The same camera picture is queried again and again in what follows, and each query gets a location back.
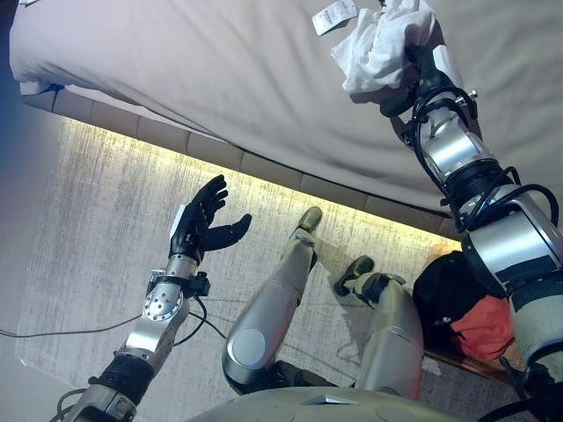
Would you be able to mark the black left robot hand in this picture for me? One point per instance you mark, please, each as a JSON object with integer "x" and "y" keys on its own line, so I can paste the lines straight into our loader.
{"x": 193, "y": 228}

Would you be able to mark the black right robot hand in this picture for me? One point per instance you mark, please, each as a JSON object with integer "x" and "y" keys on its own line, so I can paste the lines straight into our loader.
{"x": 440, "y": 66}

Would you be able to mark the white garment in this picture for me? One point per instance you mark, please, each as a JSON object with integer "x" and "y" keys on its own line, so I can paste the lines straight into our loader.
{"x": 382, "y": 48}

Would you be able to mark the white paper garment tag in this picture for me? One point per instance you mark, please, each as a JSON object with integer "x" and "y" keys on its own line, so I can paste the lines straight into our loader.
{"x": 330, "y": 17}

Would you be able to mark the black garment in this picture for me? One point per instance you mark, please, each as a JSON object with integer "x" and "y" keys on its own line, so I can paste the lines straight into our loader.
{"x": 444, "y": 290}

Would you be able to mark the orange garment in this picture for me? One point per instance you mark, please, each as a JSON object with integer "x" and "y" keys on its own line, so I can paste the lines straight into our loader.
{"x": 484, "y": 329}

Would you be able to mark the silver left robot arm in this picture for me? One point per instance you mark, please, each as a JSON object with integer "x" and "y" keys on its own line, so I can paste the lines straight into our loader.
{"x": 158, "y": 316}

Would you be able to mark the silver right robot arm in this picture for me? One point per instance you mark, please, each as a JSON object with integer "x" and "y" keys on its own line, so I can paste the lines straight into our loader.
{"x": 506, "y": 242}

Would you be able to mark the large beige bed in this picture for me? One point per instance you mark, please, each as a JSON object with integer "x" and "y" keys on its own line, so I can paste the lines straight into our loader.
{"x": 198, "y": 66}

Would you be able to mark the silver left robot leg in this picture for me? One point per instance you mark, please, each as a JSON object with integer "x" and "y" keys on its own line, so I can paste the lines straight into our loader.
{"x": 268, "y": 307}

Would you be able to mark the silver robot leg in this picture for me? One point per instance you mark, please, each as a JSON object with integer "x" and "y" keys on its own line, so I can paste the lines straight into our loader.
{"x": 391, "y": 334}
{"x": 268, "y": 307}

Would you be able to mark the silver right robot leg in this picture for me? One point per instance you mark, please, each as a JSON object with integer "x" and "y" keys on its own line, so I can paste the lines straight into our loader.
{"x": 391, "y": 334}

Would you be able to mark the grey robot torso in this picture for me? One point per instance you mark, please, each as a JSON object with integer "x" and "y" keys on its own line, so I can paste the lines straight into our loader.
{"x": 330, "y": 409}

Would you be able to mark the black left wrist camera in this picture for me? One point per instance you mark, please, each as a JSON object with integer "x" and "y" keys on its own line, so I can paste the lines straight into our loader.
{"x": 200, "y": 283}

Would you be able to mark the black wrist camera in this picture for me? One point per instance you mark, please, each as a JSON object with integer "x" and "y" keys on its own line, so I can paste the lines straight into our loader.
{"x": 200, "y": 283}
{"x": 396, "y": 107}

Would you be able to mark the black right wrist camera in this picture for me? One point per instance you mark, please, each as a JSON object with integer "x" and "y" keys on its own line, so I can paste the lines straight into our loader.
{"x": 396, "y": 107}

